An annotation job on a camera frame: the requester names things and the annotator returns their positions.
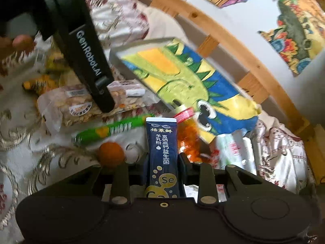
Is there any golden yellow snack bag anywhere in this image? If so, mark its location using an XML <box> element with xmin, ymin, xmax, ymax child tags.
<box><xmin>45</xmin><ymin>52</ymin><xmax>70</xmax><ymax>73</ymax></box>

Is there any yellow dried fish package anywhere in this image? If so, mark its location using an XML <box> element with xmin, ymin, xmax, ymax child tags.
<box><xmin>22</xmin><ymin>74</ymin><xmax>59</xmax><ymax>96</ymax></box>

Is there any orange snack bag red label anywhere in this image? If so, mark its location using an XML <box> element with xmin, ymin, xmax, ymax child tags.
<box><xmin>174</xmin><ymin>105</ymin><xmax>203</xmax><ymax>162</ymax></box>

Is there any dinosaur painted tray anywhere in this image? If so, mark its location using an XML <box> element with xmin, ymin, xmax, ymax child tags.
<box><xmin>109</xmin><ymin>37</ymin><xmax>261</xmax><ymax>143</ymax></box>

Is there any white green snack package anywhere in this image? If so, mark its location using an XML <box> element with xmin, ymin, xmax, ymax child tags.
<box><xmin>215</xmin><ymin>128</ymin><xmax>257</xmax><ymax>175</ymax></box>

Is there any landscape painting poster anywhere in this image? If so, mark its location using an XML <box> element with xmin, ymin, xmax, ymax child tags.
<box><xmin>258</xmin><ymin>0</ymin><xmax>324</xmax><ymax>76</ymax></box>

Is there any wooden bed headboard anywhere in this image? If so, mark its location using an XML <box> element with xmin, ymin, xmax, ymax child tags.
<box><xmin>150</xmin><ymin>0</ymin><xmax>324</xmax><ymax>184</ymax></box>

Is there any white floral satin bedspread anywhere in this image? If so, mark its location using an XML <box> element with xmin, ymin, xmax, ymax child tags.
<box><xmin>1</xmin><ymin>0</ymin><xmax>312</xmax><ymax>243</ymax></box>

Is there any clear bag puffed rice snack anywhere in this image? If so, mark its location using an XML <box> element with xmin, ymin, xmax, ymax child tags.
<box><xmin>37</xmin><ymin>84</ymin><xmax>156</xmax><ymax>134</ymax></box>

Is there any small nut bar package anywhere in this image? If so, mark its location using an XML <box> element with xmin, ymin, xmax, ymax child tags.
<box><xmin>107</xmin><ymin>79</ymin><xmax>146</xmax><ymax>97</ymax></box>

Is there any small orange tangerine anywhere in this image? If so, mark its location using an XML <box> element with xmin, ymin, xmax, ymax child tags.
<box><xmin>97</xmin><ymin>142</ymin><xmax>125</xmax><ymax>168</ymax></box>

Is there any dark blue powder sachet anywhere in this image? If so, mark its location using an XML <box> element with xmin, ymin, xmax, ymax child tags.
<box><xmin>145</xmin><ymin>117</ymin><xmax>180</xmax><ymax>198</ymax></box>

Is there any green stick snack package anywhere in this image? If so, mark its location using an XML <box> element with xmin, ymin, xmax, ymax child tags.
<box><xmin>74</xmin><ymin>113</ymin><xmax>155</xmax><ymax>146</ymax></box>

